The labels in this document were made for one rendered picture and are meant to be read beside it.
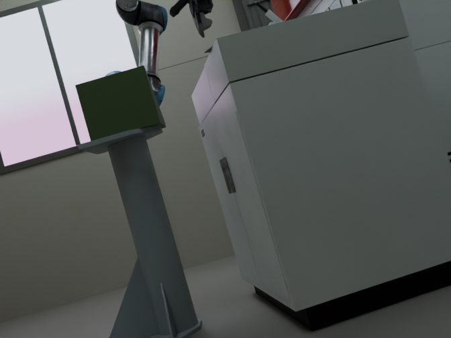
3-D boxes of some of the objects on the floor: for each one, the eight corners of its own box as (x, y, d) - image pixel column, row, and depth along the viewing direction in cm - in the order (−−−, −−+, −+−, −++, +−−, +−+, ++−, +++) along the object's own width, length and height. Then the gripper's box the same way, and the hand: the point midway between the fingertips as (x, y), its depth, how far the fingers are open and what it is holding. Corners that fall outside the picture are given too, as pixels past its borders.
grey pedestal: (80, 373, 217) (21, 158, 220) (105, 342, 261) (55, 163, 264) (215, 334, 217) (154, 120, 220) (217, 310, 261) (166, 131, 264)
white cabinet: (368, 256, 287) (321, 94, 290) (482, 277, 192) (410, 36, 195) (243, 296, 277) (194, 128, 280) (298, 339, 182) (224, 84, 185)
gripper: (205, -23, 228) (221, 29, 227) (203, -14, 237) (217, 36, 236) (184, -18, 227) (199, 35, 226) (182, -10, 236) (196, 41, 235)
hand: (201, 34), depth 231 cm, fingers closed
